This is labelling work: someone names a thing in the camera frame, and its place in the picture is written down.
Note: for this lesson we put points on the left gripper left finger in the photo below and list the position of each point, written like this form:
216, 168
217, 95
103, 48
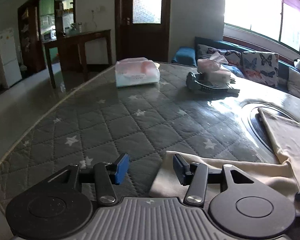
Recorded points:
108, 174

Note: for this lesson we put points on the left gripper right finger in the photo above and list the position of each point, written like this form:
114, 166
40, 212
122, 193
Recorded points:
193, 175

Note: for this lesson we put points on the cream beige garment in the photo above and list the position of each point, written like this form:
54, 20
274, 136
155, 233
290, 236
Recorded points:
282, 174

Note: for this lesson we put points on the grey quilted star tablecloth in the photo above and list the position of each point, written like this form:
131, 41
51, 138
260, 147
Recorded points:
98, 122

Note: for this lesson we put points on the round black induction plate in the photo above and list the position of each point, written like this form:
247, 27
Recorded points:
253, 121

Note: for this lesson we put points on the teal black basket tool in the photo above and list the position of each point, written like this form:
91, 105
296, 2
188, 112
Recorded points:
196, 83

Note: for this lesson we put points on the white tissue box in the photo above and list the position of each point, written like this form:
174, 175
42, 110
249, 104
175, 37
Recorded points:
213, 69

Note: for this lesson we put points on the pink tissue pack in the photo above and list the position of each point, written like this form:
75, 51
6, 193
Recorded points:
136, 71

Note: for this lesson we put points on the grey cushion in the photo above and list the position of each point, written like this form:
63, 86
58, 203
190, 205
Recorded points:
293, 83

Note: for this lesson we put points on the left butterfly pillow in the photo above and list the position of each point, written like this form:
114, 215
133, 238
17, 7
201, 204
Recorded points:
230, 59

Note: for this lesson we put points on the butterfly pillow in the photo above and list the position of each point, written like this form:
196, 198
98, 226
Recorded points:
261, 67
230, 59

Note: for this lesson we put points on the blue corner sofa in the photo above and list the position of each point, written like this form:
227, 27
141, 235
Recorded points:
188, 56

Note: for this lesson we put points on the right butterfly pillow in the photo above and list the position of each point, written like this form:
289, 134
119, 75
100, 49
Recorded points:
261, 67

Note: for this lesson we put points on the white refrigerator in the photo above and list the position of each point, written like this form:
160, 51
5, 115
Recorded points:
9, 65

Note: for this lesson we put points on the dark wooden door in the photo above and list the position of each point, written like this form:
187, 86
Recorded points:
142, 29

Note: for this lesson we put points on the window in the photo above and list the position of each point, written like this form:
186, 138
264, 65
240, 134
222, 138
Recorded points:
278, 20

